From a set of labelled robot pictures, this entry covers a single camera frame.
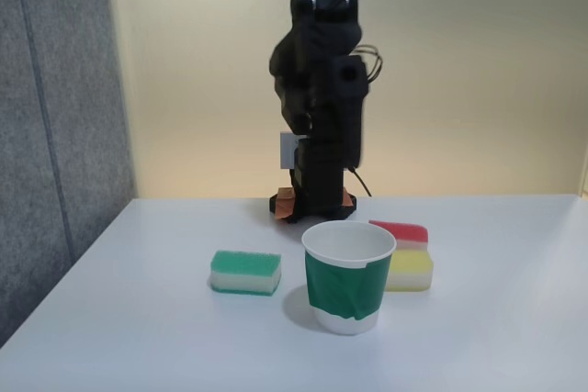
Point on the red sponge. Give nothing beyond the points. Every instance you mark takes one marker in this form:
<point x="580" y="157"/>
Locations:
<point x="404" y="233"/>

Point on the yellow sponge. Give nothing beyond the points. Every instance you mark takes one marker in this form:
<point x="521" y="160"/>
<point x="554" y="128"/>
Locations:
<point x="411" y="270"/>

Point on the white paper cup green tape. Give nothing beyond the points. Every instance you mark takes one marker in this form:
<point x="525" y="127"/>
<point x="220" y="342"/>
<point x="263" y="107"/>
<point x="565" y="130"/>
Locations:
<point x="344" y="282"/>

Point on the green sponge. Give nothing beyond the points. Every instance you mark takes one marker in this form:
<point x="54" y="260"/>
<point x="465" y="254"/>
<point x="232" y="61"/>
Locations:
<point x="245" y="272"/>

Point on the grey fabric partition panel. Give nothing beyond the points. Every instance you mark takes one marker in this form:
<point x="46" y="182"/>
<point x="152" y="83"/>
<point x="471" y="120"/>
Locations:
<point x="55" y="135"/>

